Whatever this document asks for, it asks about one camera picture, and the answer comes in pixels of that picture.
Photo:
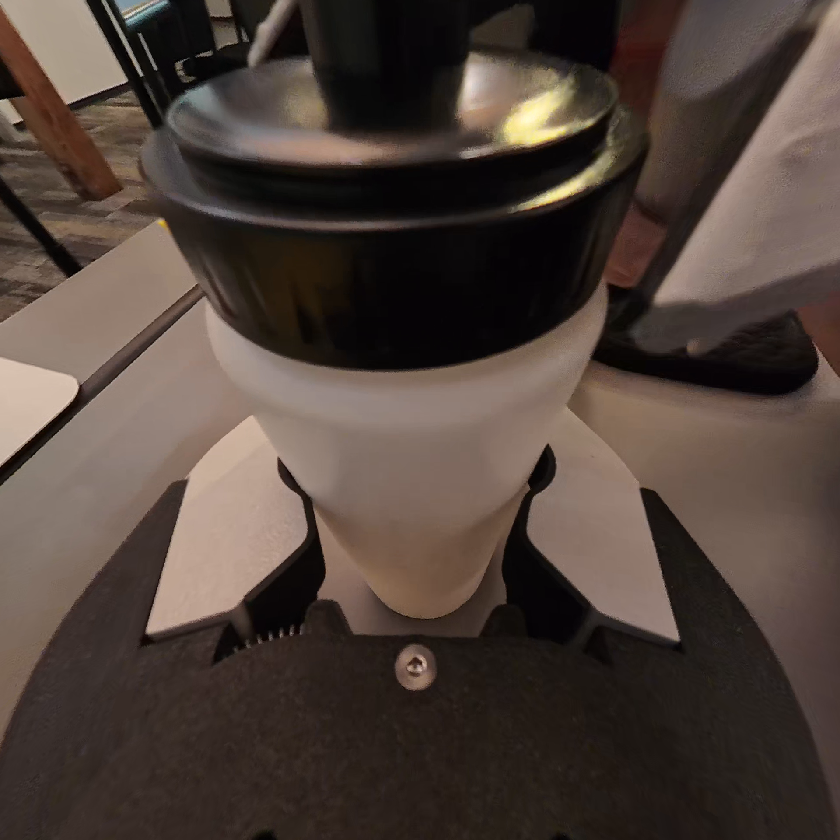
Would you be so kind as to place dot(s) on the white board stand base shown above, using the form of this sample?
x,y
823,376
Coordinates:
x,y
29,407

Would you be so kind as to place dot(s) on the black textured mat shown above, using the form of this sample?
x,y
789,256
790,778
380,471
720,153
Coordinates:
x,y
754,367

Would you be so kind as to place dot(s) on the white plastic bottle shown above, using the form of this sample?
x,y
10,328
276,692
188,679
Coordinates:
x,y
407,459

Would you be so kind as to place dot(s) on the black bottle lid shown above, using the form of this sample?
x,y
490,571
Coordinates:
x,y
394,282

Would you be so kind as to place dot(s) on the black metal frame legs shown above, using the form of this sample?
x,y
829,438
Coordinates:
x,y
141,59

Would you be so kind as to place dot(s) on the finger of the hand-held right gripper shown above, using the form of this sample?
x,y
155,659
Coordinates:
x,y
272,33
774,197

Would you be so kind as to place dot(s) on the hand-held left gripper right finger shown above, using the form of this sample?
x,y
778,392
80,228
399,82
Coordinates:
x,y
590,544

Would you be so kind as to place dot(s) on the brown wooden leg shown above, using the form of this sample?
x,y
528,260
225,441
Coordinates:
x,y
65,131

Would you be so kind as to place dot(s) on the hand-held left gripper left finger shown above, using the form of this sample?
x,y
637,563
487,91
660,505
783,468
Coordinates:
x,y
229,544

